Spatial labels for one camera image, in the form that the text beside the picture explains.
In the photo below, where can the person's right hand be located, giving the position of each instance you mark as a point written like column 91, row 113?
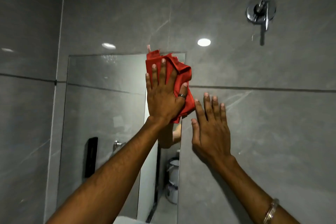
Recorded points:
column 212, row 137

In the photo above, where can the person's left hand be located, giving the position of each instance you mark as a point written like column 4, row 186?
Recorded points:
column 161, row 97

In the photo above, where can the red cloth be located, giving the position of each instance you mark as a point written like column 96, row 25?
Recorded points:
column 181, row 74

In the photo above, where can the frameless wall mirror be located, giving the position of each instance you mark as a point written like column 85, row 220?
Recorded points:
column 105, row 113

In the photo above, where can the person's right forearm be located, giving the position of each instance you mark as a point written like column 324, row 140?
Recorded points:
column 244, row 189

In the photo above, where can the person's left forearm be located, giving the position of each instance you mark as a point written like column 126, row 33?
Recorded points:
column 113, row 179

